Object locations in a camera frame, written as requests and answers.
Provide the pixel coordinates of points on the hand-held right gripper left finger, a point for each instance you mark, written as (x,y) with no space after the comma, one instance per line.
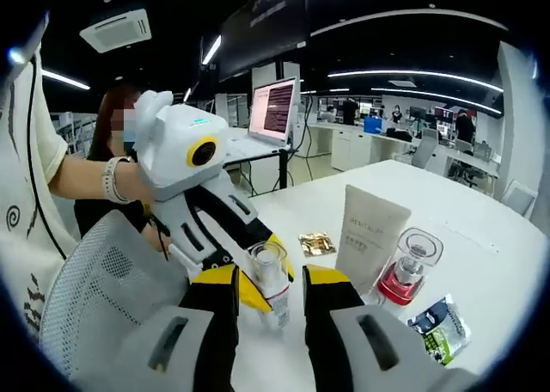
(215,336)

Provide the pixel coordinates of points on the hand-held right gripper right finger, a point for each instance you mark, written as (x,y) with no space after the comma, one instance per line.
(335,332)

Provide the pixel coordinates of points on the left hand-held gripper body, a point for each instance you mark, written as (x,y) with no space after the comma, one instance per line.
(172,147)

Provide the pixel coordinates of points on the small white skincare spray bottle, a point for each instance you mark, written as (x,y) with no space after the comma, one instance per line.
(268,263)

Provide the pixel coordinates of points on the red collar skincare pump bottle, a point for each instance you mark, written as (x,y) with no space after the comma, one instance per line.
(401,286)

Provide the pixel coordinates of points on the gold skincare sachet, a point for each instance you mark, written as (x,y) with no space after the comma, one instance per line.
(318,243)

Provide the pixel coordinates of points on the white skincare tube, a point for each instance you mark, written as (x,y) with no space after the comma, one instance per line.
(365,237)

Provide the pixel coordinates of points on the green black skincare sachet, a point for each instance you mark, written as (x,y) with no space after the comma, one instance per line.
(442,332)

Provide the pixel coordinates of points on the person's left hand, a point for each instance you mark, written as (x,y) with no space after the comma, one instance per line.
(135,185)

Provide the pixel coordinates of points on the white wristwatch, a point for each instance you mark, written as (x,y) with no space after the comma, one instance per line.
(112,179)

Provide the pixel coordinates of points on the grey mesh office chair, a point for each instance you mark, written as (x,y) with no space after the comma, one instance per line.
(94,271)

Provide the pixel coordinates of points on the open laptop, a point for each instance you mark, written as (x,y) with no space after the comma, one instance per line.
(275,108)

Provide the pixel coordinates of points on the short ceiling tube light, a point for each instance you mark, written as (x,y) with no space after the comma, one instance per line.
(211,49)

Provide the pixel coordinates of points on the long white counter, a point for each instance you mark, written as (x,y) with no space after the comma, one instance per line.
(344,147)

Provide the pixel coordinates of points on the ceiling air conditioner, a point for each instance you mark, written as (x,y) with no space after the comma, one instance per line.
(116,28)

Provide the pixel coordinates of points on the white printed shirt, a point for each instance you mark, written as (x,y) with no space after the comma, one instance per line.
(26,151)

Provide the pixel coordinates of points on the black hanging monitor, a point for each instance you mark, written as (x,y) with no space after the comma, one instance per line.
(262,26)

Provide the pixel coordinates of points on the blue box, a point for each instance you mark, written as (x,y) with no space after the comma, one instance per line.
(372,124)

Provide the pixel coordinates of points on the long curved light strip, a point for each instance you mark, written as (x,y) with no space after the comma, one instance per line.
(412,71)

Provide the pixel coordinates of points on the white chair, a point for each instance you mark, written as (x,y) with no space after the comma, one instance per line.
(517,196)

